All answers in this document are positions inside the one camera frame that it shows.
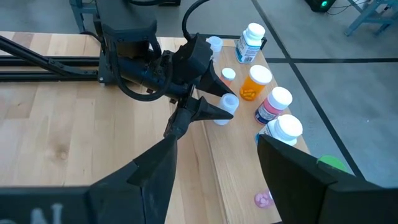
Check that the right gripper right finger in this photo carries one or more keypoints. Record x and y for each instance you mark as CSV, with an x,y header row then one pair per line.
x,y
292,183

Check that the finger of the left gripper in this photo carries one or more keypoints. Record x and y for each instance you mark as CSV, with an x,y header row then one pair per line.
x,y
208,112
214,82

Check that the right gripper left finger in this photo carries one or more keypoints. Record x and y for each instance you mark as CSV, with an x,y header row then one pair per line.
x,y
146,193

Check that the small white capped vial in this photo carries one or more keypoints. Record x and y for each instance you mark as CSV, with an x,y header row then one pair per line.
x,y
228,75

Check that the clear plastic bottle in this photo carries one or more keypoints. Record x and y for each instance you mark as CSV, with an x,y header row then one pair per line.
x,y
228,107
216,45

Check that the small pink vial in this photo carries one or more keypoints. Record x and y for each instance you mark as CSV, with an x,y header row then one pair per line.
x,y
263,199

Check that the orange bottle white cap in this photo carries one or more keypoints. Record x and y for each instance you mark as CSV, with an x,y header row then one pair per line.
x,y
253,84

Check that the green cap bottle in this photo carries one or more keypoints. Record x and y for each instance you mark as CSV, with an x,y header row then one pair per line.
x,y
332,161

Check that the white bottle teal striped label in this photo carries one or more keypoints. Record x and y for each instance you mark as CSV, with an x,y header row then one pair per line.
x,y
248,43

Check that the white bottle blue label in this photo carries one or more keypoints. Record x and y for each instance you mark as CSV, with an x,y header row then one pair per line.
x,y
287,129

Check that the pink bottle white cap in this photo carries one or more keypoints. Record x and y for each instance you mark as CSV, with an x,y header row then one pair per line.
x,y
273,104

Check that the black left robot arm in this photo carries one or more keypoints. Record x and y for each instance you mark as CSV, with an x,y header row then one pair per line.
x,y
133,56

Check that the grey metal desk leg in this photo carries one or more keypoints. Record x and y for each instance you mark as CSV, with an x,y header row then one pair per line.
x,y
370,14
81,12

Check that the black box green light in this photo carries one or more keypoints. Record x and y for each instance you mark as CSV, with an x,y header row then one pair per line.
x,y
320,4

